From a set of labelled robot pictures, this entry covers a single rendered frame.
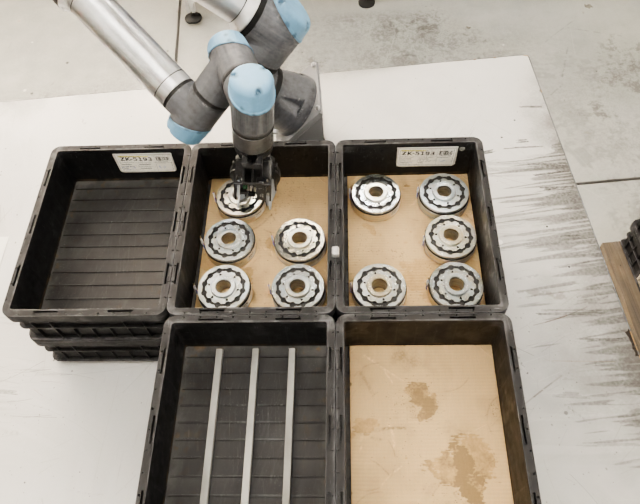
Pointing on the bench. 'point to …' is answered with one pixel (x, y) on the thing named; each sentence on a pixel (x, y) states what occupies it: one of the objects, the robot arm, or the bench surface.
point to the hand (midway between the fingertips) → (255, 197)
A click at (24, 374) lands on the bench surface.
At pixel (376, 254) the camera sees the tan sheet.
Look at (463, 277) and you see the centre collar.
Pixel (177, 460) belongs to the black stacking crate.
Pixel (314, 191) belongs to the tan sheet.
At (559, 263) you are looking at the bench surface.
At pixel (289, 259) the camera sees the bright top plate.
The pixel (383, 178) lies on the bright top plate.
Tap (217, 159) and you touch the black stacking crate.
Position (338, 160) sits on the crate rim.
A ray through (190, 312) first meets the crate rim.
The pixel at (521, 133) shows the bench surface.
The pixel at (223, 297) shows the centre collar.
